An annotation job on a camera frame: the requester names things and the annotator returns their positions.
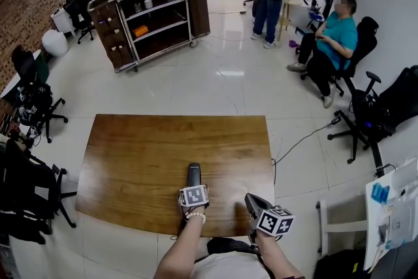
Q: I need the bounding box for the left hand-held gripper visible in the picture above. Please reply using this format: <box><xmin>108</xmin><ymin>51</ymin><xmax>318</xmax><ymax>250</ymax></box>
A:
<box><xmin>177</xmin><ymin>184</ymin><xmax>210</xmax><ymax>208</ymax></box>

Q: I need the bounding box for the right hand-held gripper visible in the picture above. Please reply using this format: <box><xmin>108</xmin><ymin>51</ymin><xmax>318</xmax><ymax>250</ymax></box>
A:
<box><xmin>244</xmin><ymin>192</ymin><xmax>295</xmax><ymax>238</ymax></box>

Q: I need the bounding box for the black telephone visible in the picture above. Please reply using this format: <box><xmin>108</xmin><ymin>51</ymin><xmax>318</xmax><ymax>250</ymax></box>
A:
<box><xmin>187</xmin><ymin>162</ymin><xmax>202</xmax><ymax>189</ymax></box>

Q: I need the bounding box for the black shoulder bag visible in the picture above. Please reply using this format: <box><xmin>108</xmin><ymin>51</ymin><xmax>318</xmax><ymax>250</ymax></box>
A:
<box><xmin>195</xmin><ymin>237</ymin><xmax>277</xmax><ymax>279</ymax></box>

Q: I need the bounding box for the person's left forearm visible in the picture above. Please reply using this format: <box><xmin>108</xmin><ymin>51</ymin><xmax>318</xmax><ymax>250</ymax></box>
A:
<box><xmin>153</xmin><ymin>205</ymin><xmax>208</xmax><ymax>279</ymax></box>

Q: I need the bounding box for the person's right forearm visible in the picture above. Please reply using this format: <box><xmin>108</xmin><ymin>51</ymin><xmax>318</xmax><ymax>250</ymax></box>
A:
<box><xmin>253</xmin><ymin>231</ymin><xmax>306</xmax><ymax>279</ymax></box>

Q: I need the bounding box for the person's white shirt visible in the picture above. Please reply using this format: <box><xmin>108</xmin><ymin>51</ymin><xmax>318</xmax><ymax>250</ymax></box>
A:
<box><xmin>191</xmin><ymin>250</ymin><xmax>272</xmax><ymax>279</ymax></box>

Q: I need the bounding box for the black bag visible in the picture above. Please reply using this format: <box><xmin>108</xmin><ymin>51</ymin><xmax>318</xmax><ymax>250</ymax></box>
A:
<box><xmin>312</xmin><ymin>248</ymin><xmax>372</xmax><ymax>279</ymax></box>

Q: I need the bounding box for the blue packet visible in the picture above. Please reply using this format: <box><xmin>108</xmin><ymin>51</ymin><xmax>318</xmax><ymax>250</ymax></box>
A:
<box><xmin>370</xmin><ymin>182</ymin><xmax>392</xmax><ymax>206</ymax></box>

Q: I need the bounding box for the white side desk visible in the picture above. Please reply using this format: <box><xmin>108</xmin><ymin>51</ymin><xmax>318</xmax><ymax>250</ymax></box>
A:
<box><xmin>363</xmin><ymin>157</ymin><xmax>418</xmax><ymax>272</ymax></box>

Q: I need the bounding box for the black office chair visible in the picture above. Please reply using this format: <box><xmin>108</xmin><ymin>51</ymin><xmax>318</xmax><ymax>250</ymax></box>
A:
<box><xmin>299</xmin><ymin>16</ymin><xmax>380</xmax><ymax>98</ymax></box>
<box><xmin>327</xmin><ymin>64</ymin><xmax>418</xmax><ymax>165</ymax></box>
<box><xmin>62</xmin><ymin>0</ymin><xmax>96</xmax><ymax>45</ymax></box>
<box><xmin>10</xmin><ymin>44</ymin><xmax>69</xmax><ymax>144</ymax></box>
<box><xmin>0</xmin><ymin>137</ymin><xmax>78</xmax><ymax>245</ymax></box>

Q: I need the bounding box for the orange box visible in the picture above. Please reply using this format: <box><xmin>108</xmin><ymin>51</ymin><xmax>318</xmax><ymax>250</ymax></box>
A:
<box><xmin>131</xmin><ymin>24</ymin><xmax>150</xmax><ymax>38</ymax></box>

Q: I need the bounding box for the brown service cart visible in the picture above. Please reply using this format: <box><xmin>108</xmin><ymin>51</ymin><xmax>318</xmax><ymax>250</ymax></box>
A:
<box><xmin>87</xmin><ymin>0</ymin><xmax>212</xmax><ymax>74</ymax></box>

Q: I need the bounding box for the white round bin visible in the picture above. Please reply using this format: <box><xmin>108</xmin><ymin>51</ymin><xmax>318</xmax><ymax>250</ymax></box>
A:
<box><xmin>41</xmin><ymin>29</ymin><xmax>70</xmax><ymax>58</ymax></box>

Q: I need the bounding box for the round wooden side table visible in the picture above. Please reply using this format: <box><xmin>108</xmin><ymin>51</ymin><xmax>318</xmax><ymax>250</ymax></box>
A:
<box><xmin>276</xmin><ymin>0</ymin><xmax>305</xmax><ymax>42</ymax></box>

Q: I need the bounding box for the white bead bracelet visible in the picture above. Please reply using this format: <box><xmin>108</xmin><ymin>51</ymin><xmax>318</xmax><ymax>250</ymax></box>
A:
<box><xmin>184</xmin><ymin>212</ymin><xmax>208</xmax><ymax>225</ymax></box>

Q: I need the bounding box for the white frame stool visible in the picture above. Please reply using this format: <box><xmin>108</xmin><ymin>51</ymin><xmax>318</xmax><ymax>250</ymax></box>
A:
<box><xmin>315</xmin><ymin>198</ymin><xmax>369</xmax><ymax>256</ymax></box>

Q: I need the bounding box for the black floor cable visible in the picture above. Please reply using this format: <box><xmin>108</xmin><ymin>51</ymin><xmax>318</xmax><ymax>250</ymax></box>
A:
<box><xmin>271</xmin><ymin>114</ymin><xmax>343</xmax><ymax>186</ymax></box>

